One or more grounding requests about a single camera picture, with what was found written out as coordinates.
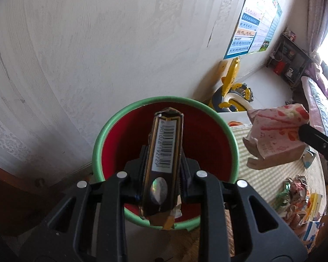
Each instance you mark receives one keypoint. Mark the dark storage shelf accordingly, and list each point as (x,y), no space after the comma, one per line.
(292,60)

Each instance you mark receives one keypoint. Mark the black carton with barcode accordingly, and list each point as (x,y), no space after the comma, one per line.
(164,147)

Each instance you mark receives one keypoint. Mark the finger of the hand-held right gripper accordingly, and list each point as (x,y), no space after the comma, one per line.
(317,142)

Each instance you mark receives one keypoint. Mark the yellow and blue toy vehicle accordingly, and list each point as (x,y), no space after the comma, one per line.
(236,98)

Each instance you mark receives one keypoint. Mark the pink pillow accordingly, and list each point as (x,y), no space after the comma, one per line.
(321,73)

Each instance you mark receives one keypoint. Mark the red bucket with green rim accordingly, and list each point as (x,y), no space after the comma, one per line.
(207,136)

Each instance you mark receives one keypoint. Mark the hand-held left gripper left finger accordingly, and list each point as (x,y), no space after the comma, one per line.
(135,170)

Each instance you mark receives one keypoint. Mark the brown wooden board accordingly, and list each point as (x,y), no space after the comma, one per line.
(24,196)

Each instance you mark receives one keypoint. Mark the small red box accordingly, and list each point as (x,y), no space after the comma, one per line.
(279,67)

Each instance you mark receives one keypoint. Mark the wall poster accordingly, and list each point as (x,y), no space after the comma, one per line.
(251,27)

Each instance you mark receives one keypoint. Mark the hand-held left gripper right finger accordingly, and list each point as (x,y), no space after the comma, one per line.
(188,174)

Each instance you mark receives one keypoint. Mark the blue and white packet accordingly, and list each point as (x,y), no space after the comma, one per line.
(310,234)

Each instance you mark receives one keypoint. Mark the patterned curtain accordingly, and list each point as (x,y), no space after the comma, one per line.
(314,13)

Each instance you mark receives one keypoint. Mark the pink floral carton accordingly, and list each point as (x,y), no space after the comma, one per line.
(276,133)

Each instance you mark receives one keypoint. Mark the crumpled foil wrapper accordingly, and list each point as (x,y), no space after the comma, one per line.
(292,191)

